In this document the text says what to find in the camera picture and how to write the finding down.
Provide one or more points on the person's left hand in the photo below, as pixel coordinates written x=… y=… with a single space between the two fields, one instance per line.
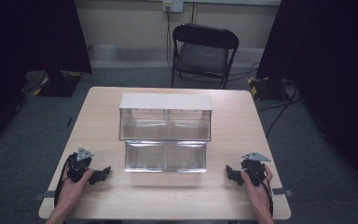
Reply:
x=73 y=186

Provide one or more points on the person's right hand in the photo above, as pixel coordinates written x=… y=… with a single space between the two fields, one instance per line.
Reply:
x=254 y=191

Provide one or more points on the black stand base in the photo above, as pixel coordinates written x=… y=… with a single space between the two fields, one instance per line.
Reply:
x=59 y=84
x=268 y=88

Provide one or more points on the dark curtain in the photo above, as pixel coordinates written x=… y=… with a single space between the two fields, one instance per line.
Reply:
x=28 y=40
x=332 y=62

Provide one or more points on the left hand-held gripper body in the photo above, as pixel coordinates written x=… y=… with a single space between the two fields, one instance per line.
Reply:
x=78 y=164

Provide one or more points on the clear plastic drawer box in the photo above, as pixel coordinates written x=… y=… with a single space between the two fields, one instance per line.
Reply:
x=165 y=101

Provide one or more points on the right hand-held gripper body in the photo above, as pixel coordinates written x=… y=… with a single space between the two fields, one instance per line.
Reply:
x=254 y=168

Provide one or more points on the white wall socket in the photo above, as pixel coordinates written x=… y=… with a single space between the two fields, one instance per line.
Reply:
x=172 y=5

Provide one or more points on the black folding chair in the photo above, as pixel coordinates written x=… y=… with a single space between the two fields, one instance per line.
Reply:
x=203 y=54

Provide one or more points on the clear plastic drawer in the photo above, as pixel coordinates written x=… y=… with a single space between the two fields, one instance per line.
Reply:
x=164 y=126
x=165 y=157

